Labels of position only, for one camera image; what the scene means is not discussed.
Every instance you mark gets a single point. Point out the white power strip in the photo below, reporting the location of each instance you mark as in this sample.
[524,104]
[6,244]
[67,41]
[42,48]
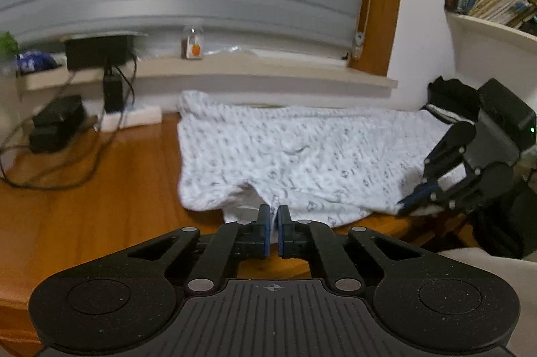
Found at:
[138,117]

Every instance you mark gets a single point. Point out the white patterned pajama pants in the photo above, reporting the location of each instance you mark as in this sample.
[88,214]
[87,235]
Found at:
[314,155]

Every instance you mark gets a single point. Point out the beige window sill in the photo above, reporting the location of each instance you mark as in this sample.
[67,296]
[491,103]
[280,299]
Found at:
[251,69]

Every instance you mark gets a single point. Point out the clear plastic bag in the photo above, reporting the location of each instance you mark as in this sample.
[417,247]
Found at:
[230,51]

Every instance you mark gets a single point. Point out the thick black folded sweater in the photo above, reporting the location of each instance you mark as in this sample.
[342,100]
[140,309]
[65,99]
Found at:
[453,97]

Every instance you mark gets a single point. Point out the glass jar with orange label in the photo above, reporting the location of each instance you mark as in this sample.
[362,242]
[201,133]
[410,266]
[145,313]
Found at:
[193,44]

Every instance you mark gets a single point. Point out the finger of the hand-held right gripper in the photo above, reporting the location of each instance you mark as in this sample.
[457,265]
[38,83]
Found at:
[451,147]
[457,189]

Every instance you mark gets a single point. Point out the blue packet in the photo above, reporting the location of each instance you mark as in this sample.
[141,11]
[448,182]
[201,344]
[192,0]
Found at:
[35,61]

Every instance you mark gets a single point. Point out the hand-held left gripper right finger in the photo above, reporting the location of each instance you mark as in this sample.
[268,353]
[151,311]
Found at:
[282,231]

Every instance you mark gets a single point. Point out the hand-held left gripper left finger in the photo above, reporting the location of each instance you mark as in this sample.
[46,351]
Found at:
[265,231]

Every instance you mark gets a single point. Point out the black plug adapter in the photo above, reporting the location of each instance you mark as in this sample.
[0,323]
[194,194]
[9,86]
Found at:
[113,92]

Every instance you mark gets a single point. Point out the green plant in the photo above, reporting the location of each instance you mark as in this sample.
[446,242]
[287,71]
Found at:
[8,44]

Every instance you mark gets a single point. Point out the black box device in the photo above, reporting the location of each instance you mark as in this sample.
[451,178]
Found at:
[98,51]

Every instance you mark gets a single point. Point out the black power brick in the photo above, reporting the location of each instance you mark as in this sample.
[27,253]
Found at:
[58,111]

